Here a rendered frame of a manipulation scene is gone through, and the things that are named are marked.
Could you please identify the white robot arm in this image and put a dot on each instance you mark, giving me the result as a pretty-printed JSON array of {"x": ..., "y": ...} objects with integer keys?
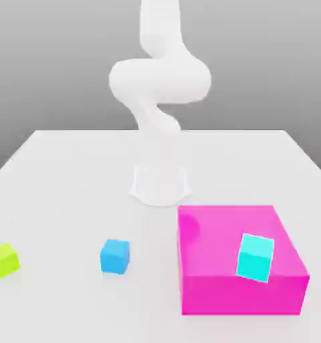
[{"x": 160, "y": 80}]

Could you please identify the small blue cube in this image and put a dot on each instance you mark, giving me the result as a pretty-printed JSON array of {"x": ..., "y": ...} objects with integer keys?
[{"x": 114, "y": 257}]

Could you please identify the small cyan cube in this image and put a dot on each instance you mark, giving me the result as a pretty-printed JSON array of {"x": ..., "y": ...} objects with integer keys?
[{"x": 254, "y": 264}]

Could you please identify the small lime green cube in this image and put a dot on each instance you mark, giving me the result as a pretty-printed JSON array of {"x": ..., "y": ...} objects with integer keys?
[{"x": 5, "y": 261}]

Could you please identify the large magenta box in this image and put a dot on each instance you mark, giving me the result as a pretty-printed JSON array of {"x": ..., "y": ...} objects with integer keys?
[{"x": 219, "y": 289}]

